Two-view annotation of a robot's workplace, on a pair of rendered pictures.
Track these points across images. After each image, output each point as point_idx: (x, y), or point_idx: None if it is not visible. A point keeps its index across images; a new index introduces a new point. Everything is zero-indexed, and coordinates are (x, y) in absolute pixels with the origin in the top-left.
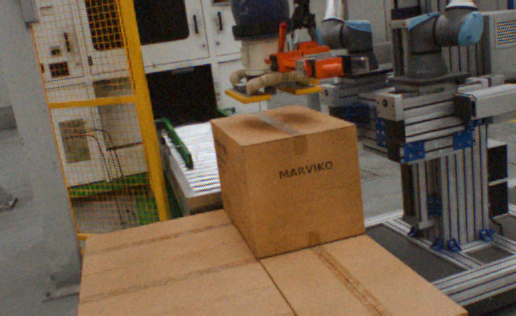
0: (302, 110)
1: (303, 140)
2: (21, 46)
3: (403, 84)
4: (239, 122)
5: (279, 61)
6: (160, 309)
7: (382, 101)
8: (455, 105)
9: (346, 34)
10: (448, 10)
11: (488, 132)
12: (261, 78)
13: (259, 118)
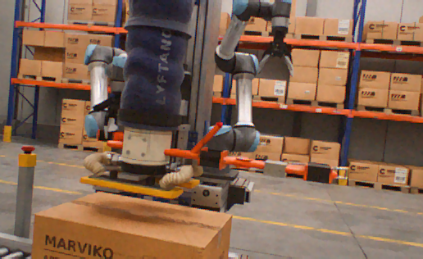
0: (129, 198)
1: (220, 234)
2: None
3: (211, 177)
4: (96, 215)
5: (222, 158)
6: None
7: (202, 191)
8: (229, 193)
9: None
10: (243, 127)
11: (54, 201)
12: (188, 172)
13: (106, 209)
